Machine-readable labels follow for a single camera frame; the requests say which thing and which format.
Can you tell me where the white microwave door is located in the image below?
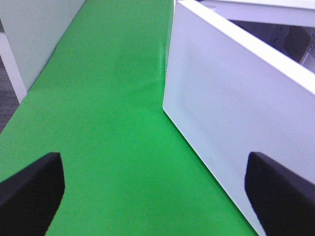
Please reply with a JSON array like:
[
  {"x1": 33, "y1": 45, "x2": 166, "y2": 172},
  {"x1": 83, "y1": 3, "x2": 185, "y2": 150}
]
[{"x1": 163, "y1": 0, "x2": 315, "y2": 236}]

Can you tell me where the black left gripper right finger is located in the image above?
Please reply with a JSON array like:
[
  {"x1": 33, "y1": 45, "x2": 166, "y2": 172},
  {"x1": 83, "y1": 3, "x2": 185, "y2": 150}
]
[{"x1": 244, "y1": 152, "x2": 315, "y2": 236}]

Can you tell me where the green table cloth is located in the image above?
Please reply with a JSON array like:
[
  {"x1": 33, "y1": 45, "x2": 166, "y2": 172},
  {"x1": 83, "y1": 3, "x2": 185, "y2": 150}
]
[{"x1": 0, "y1": 0, "x2": 255, "y2": 236}]

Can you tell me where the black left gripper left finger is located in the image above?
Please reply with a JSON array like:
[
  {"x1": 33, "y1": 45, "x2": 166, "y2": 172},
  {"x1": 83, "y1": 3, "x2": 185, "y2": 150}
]
[{"x1": 0, "y1": 152, "x2": 65, "y2": 236}]

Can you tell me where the white table frame leg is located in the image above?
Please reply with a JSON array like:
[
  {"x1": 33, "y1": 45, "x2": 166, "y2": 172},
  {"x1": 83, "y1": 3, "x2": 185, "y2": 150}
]
[{"x1": 0, "y1": 32, "x2": 27, "y2": 104}]

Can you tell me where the white microwave oven body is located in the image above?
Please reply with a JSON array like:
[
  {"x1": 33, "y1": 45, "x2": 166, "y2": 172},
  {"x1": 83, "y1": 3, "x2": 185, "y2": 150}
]
[{"x1": 201, "y1": 0, "x2": 315, "y2": 72}]

